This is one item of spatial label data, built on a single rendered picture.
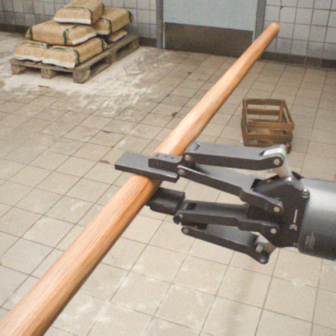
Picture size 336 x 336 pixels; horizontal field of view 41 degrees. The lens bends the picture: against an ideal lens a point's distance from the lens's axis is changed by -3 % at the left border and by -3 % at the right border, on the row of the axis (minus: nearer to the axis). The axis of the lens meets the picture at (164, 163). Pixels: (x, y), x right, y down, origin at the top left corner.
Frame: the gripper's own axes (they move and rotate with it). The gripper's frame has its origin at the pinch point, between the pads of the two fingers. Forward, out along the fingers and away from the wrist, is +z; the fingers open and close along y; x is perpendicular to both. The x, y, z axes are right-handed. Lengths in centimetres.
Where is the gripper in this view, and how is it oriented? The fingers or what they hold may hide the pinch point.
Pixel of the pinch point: (149, 181)
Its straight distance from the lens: 49.4
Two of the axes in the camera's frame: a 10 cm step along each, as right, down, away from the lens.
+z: -9.2, -1.9, 3.3
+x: 3.8, -4.7, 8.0
